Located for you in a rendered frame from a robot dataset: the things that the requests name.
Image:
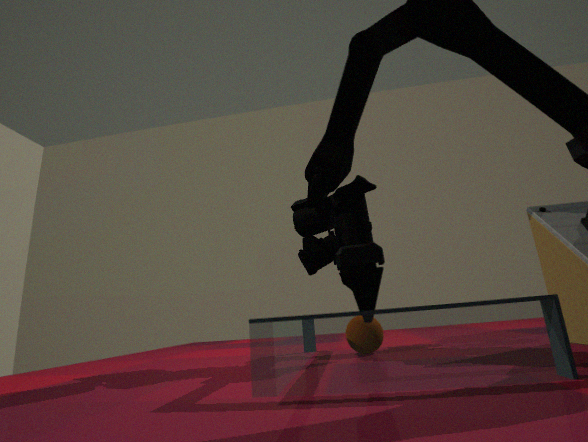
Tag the low clear glass wall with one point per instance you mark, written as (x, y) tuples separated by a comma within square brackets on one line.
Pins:
[(494, 344)]

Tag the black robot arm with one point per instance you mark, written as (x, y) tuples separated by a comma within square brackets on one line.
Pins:
[(459, 26)]

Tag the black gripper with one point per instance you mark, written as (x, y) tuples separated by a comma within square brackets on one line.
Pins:
[(356, 259)]

